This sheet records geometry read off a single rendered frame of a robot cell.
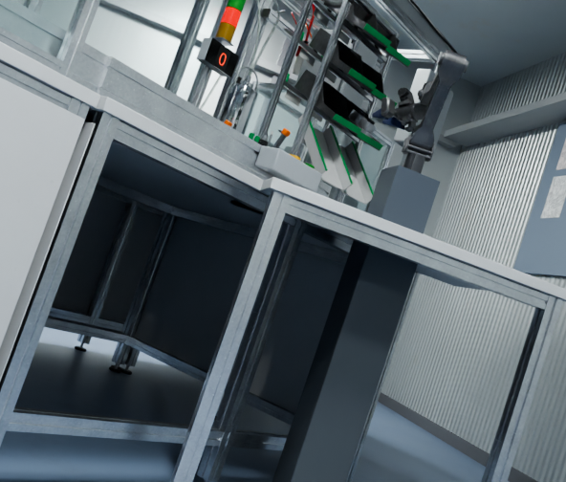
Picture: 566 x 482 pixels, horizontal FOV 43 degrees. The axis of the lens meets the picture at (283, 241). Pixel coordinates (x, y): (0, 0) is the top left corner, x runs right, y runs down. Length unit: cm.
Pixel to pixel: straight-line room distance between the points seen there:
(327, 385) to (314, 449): 18
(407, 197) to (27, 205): 111
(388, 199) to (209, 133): 58
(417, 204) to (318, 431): 71
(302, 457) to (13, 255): 102
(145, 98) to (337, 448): 110
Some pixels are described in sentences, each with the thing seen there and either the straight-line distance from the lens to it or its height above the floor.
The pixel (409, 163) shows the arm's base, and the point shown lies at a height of 109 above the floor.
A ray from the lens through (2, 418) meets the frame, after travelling 164.
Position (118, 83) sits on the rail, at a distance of 169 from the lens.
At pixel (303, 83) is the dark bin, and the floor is 132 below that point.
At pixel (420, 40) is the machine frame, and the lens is 392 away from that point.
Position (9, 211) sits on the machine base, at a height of 57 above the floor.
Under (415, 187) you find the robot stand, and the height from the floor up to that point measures 101.
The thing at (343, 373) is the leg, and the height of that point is 44.
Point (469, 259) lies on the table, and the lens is 198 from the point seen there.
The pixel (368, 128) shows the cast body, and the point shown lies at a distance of 257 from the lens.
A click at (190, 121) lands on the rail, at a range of 183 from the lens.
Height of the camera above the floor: 58
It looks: 4 degrees up
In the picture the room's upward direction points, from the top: 19 degrees clockwise
